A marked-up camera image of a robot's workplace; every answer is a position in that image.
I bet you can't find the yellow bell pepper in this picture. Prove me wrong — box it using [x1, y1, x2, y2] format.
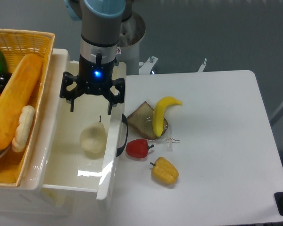
[150, 156, 179, 185]

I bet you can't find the open white upper drawer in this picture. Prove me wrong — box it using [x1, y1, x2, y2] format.
[39, 60, 127, 201]

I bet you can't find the yellow banana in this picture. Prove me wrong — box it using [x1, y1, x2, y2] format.
[152, 96, 183, 137]

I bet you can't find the small cream croissant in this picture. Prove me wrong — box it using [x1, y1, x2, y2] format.
[12, 105, 35, 153]

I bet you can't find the black drawer handle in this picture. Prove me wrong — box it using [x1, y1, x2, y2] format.
[116, 114, 129, 157]

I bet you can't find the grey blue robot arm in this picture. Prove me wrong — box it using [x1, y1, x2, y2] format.
[59, 0, 126, 114]

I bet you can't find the red bell pepper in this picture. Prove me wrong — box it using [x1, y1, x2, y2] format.
[125, 139, 154, 159]

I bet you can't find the yellow wicker basket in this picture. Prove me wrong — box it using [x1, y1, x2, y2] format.
[0, 29, 55, 187]

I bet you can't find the wrapped brown bread slice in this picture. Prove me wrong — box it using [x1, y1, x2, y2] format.
[127, 101, 180, 151]

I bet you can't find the dark blackberry toy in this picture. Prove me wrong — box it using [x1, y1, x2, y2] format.
[0, 72, 12, 94]

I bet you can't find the orange baguette bread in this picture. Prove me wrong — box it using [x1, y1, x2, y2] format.
[0, 53, 42, 150]

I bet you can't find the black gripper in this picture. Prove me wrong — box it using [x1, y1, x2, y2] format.
[59, 55, 125, 115]

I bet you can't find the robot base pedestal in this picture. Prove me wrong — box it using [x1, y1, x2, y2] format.
[116, 12, 146, 75]

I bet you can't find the white bracket with bolt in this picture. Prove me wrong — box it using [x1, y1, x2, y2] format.
[139, 56, 158, 75]

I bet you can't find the pale cream pear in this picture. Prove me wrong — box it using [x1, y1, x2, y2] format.
[80, 116, 108, 154]

